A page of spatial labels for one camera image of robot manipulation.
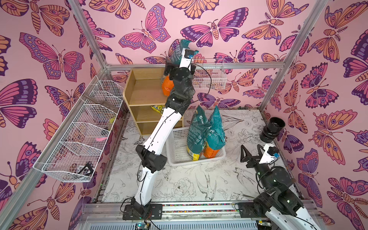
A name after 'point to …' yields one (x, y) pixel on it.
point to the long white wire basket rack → (74, 154)
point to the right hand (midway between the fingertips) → (249, 146)
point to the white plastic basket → (176, 150)
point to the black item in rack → (89, 166)
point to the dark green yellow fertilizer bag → (198, 128)
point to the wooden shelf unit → (143, 90)
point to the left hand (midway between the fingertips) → (179, 61)
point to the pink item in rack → (99, 139)
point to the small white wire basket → (209, 78)
